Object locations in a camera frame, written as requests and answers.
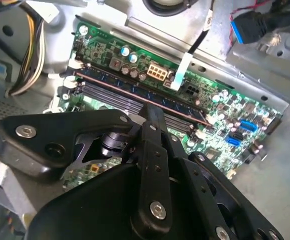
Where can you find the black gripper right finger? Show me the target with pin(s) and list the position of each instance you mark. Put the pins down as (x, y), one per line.
(197, 180)

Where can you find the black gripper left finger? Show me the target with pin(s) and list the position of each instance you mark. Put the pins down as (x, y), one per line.
(47, 130)

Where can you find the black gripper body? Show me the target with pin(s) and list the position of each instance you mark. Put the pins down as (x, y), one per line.
(84, 212)

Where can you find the blue RAM stick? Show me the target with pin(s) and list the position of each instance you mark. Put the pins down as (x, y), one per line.
(134, 92)

